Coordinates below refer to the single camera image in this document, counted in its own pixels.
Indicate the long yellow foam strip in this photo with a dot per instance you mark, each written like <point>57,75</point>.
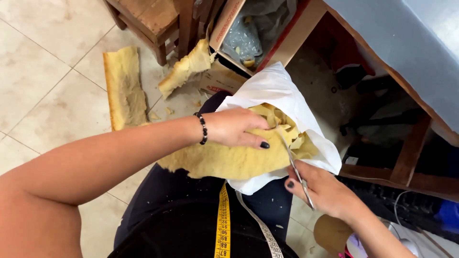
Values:
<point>125,89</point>

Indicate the blue plastic container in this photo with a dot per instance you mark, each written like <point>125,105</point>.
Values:
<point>448,215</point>

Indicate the yellow measuring tape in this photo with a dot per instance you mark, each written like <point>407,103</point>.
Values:
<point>223,225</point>

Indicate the person's left hand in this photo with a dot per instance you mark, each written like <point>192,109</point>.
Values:
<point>229,127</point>

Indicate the metal scissors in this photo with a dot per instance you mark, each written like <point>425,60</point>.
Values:
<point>296,170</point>

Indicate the yellow foam sheet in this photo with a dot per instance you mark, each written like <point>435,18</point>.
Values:
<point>222,159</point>

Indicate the white sewing machine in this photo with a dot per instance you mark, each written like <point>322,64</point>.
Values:
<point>405,243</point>

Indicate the cardboard box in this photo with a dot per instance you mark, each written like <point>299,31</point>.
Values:
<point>292,36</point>

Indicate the white plastic bag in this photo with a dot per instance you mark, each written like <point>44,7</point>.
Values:
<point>276,87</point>

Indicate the person's right hand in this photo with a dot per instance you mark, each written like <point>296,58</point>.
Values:
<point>326,195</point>

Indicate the brown round cardboard piece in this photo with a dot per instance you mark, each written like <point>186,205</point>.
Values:
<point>331,233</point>

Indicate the heap of yellow foam scraps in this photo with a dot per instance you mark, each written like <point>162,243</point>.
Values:
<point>287,125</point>

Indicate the clear plastic bag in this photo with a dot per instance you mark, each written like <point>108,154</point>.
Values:
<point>247,36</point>

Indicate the wooden table with grey top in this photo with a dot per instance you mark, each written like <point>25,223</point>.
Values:
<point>412,57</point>

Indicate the wooden stool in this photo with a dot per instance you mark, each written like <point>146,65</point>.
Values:
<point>157,18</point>

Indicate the torn yellow foam piece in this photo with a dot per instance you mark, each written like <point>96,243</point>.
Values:
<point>186,66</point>

